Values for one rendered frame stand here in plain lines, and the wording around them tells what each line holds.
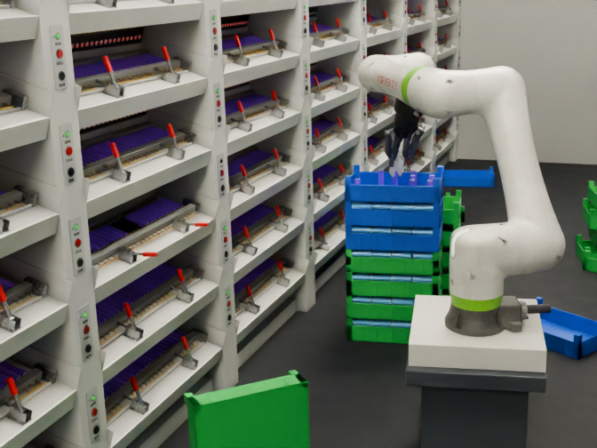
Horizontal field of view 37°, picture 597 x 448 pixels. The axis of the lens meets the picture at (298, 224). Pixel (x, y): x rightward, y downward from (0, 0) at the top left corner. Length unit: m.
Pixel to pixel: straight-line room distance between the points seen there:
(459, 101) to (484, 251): 0.38
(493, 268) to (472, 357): 0.22
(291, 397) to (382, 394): 0.46
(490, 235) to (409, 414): 0.65
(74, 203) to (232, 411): 0.67
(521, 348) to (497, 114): 0.58
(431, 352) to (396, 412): 0.45
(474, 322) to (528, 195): 0.33
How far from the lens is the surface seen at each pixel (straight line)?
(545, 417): 2.58
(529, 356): 2.14
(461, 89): 2.24
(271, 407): 2.25
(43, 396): 1.95
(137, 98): 2.10
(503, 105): 2.29
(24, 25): 1.77
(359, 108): 3.75
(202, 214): 2.49
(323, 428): 2.47
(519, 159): 2.26
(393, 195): 2.83
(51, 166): 1.84
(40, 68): 1.81
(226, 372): 2.66
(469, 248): 2.12
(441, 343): 2.14
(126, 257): 2.12
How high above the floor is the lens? 1.17
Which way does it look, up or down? 15 degrees down
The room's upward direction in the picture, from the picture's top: 2 degrees counter-clockwise
